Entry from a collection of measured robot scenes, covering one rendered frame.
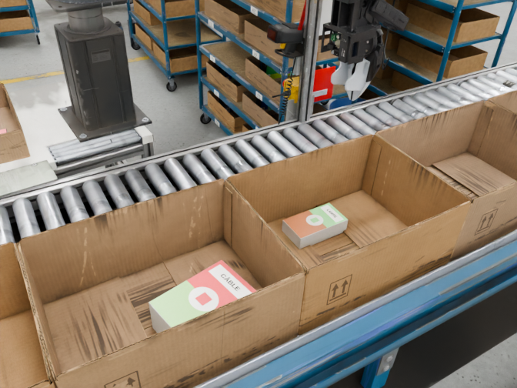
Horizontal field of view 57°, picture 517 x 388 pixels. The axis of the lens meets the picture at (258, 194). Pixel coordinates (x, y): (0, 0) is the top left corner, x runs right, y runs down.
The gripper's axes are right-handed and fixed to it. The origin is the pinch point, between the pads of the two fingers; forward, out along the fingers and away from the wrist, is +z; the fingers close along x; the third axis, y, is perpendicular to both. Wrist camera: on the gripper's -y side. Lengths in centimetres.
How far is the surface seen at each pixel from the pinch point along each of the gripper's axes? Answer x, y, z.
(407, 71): -96, -157, 68
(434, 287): 27.9, 1.8, 29.8
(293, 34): -61, -38, 14
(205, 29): -264, -128, 85
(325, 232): 3.9, 8.2, 29.2
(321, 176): -6.0, 0.7, 23.2
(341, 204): -2.6, -4.1, 31.6
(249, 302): 18.2, 39.4, 16.3
